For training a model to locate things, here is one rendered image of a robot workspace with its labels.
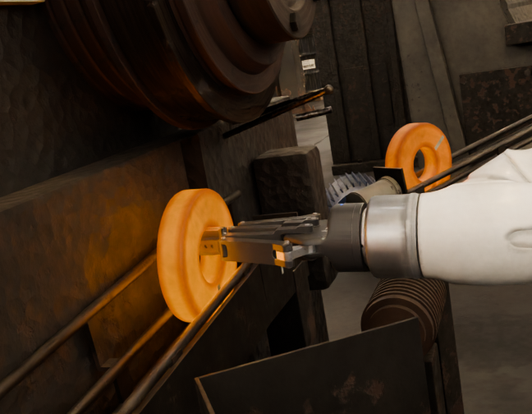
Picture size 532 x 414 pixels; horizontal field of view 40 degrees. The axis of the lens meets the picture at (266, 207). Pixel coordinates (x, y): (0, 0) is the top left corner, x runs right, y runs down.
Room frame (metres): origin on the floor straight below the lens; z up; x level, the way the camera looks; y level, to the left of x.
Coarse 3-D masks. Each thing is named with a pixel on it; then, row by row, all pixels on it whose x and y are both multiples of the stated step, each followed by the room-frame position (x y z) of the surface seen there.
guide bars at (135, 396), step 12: (252, 264) 0.90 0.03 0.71; (240, 276) 0.86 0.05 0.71; (228, 288) 0.83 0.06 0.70; (216, 300) 0.79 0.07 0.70; (204, 312) 0.77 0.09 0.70; (192, 324) 0.74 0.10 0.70; (180, 336) 0.72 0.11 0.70; (192, 336) 0.72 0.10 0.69; (180, 348) 0.70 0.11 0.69; (168, 360) 0.67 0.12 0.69; (156, 372) 0.65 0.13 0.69; (144, 384) 0.63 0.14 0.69; (132, 396) 0.61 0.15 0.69; (144, 396) 0.62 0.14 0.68; (120, 408) 0.60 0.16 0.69; (132, 408) 0.60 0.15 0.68
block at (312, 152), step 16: (256, 160) 1.20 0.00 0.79; (272, 160) 1.18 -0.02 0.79; (288, 160) 1.17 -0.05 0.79; (304, 160) 1.17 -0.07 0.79; (320, 160) 1.22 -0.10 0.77; (256, 176) 1.20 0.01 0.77; (272, 176) 1.18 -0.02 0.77; (288, 176) 1.17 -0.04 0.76; (304, 176) 1.17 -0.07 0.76; (320, 176) 1.21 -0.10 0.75; (272, 192) 1.19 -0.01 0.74; (288, 192) 1.18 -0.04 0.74; (304, 192) 1.17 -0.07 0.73; (320, 192) 1.20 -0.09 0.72; (272, 208) 1.19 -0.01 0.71; (288, 208) 1.18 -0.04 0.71; (304, 208) 1.17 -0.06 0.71; (320, 208) 1.18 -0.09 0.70; (320, 272) 1.17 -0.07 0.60; (336, 272) 1.21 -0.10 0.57; (320, 288) 1.17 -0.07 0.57
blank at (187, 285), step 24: (192, 192) 0.83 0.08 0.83; (216, 192) 0.87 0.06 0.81; (168, 216) 0.79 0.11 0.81; (192, 216) 0.80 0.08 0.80; (216, 216) 0.86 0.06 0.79; (168, 240) 0.77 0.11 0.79; (192, 240) 0.79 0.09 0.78; (168, 264) 0.77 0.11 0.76; (192, 264) 0.78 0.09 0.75; (216, 264) 0.86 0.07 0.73; (168, 288) 0.77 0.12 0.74; (192, 288) 0.77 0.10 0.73; (216, 288) 0.83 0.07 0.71; (192, 312) 0.77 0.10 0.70
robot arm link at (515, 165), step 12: (504, 156) 0.84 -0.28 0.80; (516, 156) 0.83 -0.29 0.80; (528, 156) 0.82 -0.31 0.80; (480, 168) 0.84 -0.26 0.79; (492, 168) 0.82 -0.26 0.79; (504, 168) 0.82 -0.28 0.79; (516, 168) 0.81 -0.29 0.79; (528, 168) 0.81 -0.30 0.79; (468, 180) 0.84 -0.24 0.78; (480, 180) 0.81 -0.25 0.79; (516, 180) 0.80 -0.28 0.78; (528, 180) 0.80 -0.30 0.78
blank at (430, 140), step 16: (416, 128) 1.36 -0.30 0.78; (432, 128) 1.38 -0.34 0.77; (400, 144) 1.33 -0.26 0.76; (416, 144) 1.35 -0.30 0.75; (432, 144) 1.38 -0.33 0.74; (448, 144) 1.41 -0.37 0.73; (400, 160) 1.33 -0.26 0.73; (432, 160) 1.39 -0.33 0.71; (448, 160) 1.40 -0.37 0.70; (432, 176) 1.38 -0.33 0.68; (448, 176) 1.40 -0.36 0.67
